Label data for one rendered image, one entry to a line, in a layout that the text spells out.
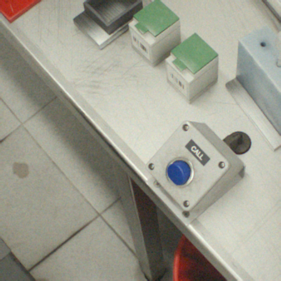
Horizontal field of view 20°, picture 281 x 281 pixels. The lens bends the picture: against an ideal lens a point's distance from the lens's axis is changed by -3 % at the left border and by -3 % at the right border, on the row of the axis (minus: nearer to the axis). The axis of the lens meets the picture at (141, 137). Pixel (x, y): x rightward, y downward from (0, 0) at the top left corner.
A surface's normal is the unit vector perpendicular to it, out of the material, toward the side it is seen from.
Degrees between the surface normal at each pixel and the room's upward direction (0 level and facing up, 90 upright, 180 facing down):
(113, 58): 0
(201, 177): 30
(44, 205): 0
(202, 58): 0
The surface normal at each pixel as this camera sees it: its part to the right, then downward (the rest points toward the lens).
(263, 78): -0.84, 0.51
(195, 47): -0.06, -0.40
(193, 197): -0.44, -0.04
